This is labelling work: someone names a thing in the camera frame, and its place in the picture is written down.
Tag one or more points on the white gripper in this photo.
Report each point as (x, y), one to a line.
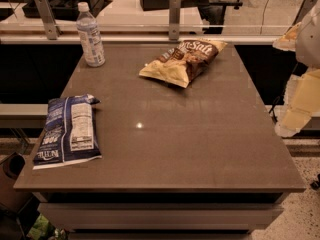
(310, 40)

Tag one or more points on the clear plastic water bottle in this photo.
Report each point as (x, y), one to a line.
(90, 37)

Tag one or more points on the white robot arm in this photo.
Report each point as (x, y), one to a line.
(307, 50)

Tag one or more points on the yellow brown chip bag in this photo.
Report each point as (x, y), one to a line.
(182, 64)

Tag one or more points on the blue white chip bag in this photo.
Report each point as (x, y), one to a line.
(69, 133)

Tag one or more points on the black tray on counter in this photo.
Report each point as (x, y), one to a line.
(68, 9)

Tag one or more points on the right metal rail bracket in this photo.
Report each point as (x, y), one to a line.
(305, 7)

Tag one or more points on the metal rail bracket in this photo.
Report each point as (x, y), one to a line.
(52, 31)
(305, 7)
(174, 19)

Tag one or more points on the middle metal rail bracket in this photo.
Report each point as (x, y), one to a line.
(174, 19)

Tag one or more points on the left metal rail bracket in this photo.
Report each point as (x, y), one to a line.
(52, 31)

